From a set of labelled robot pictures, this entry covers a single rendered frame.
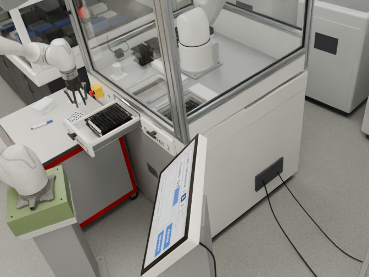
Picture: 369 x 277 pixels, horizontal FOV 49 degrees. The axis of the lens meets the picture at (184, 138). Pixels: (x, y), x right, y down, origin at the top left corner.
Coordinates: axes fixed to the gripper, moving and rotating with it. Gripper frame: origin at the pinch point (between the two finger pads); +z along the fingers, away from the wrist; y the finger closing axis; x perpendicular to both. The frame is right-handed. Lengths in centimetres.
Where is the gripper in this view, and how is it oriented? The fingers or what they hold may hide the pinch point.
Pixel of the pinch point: (81, 106)
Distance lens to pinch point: 240.6
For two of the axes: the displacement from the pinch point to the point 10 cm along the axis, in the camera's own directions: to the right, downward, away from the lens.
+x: -4.0, -5.7, 7.2
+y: 9.1, -3.5, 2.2
